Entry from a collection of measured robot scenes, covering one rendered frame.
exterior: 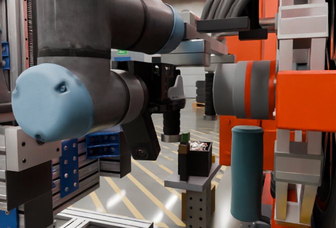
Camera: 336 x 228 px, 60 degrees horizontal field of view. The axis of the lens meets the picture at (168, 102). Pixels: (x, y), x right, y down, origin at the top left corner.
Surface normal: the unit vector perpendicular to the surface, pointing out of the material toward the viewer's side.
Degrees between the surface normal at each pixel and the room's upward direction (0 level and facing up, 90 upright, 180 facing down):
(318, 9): 45
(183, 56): 90
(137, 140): 119
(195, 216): 90
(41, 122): 89
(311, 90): 90
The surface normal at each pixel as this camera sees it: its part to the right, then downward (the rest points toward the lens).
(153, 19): 0.84, 0.01
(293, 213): -0.34, -0.32
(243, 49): -0.37, 0.07
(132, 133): -0.28, 0.54
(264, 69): -0.28, -0.61
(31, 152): 0.94, 0.03
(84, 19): 0.54, 0.07
